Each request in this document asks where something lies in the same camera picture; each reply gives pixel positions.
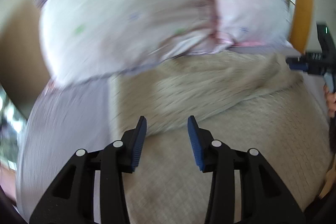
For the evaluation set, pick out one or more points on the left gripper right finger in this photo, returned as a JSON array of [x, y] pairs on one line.
[[264, 196]]

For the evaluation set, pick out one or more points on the pink pillow with snowflakes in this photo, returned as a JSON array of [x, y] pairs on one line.
[[252, 23]]

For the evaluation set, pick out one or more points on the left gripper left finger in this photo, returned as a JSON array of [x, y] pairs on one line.
[[69, 198]]

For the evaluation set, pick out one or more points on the person's right hand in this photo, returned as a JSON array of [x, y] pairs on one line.
[[330, 101]]

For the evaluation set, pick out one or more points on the lavender bed sheet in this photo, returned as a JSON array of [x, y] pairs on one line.
[[61, 122]]

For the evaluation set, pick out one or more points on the cream cable-knit sweater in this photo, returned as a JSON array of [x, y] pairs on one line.
[[245, 101]]

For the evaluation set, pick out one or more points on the white pillow with tree print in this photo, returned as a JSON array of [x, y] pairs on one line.
[[81, 39]]

